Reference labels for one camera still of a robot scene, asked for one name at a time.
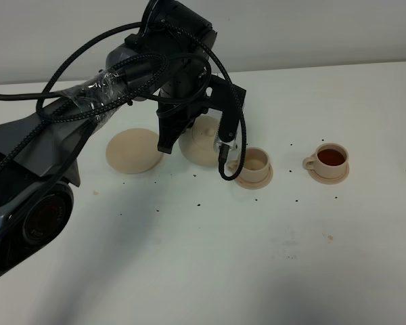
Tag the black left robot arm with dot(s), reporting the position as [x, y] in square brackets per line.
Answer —
[164, 58]

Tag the beige right teacup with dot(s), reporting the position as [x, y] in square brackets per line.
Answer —
[329, 160]

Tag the beige teacup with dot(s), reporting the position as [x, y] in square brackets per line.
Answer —
[329, 160]
[256, 159]

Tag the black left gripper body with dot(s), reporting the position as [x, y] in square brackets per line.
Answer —
[180, 86]

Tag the beige cup saucer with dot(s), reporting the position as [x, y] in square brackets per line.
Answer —
[327, 181]
[255, 179]

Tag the beige left cup saucer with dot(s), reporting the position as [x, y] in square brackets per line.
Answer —
[255, 179]

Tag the beige left teacup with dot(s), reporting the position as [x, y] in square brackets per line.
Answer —
[256, 159]

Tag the beige ceramic teapot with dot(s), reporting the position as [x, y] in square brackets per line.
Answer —
[197, 144]

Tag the beige teapot saucer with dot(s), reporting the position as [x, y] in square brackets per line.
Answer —
[133, 151]

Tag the beige right cup saucer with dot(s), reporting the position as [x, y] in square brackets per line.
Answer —
[327, 181]

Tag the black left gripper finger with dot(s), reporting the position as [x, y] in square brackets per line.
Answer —
[170, 130]

